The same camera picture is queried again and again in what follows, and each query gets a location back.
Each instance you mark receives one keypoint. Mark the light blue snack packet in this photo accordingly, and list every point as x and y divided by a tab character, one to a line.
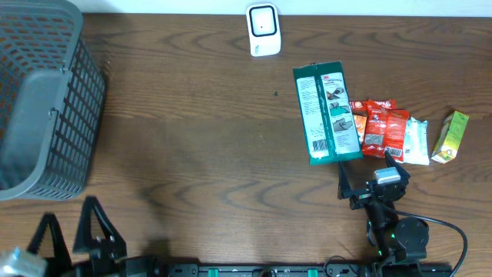
415	142

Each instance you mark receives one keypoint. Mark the orange snack box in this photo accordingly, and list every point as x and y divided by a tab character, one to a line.
360	122

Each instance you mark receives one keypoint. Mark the green yellow juice carton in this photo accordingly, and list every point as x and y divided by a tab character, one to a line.
450	137

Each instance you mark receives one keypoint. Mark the white barcode scanner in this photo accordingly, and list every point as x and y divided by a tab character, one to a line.
263	29

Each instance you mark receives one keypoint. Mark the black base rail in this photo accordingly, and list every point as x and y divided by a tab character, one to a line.
333	269

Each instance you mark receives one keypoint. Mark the green snack bag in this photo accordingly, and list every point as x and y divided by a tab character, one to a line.
329	129

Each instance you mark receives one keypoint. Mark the grey plastic mesh basket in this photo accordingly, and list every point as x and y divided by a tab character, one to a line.
52	99

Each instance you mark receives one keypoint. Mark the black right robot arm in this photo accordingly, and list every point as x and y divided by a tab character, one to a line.
401	243

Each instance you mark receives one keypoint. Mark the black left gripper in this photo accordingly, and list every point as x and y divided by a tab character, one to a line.
104	265

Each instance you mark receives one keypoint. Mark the red snack stick packet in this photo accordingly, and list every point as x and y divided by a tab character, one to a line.
362	106

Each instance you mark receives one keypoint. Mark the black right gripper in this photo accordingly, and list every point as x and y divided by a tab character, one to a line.
360	199

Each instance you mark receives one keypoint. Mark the red chips bag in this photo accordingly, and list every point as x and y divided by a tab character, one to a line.
384	131

